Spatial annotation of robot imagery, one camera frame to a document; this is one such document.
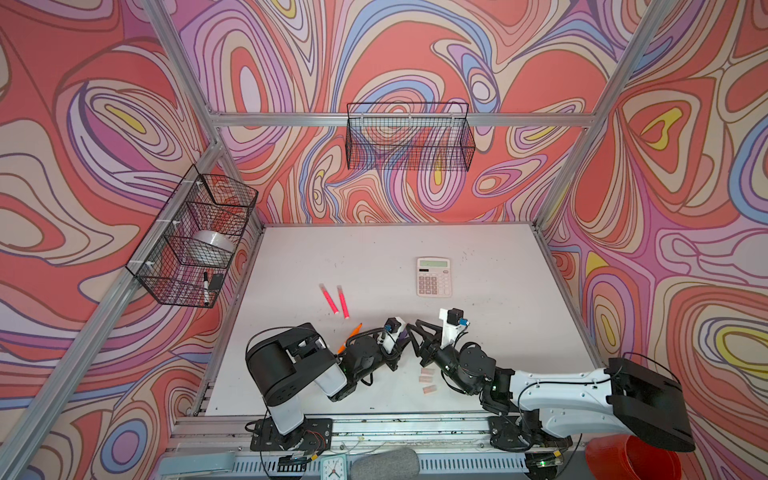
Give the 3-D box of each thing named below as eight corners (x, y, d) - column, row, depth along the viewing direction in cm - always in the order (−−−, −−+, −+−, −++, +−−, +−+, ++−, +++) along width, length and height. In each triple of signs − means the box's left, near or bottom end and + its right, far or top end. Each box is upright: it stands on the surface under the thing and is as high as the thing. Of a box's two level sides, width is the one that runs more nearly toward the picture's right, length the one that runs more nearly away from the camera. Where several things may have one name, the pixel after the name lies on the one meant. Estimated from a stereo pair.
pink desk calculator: (416, 297, 100) (417, 292, 98) (414, 261, 110) (414, 256, 108) (455, 297, 100) (456, 292, 98) (449, 261, 110) (450, 256, 108)
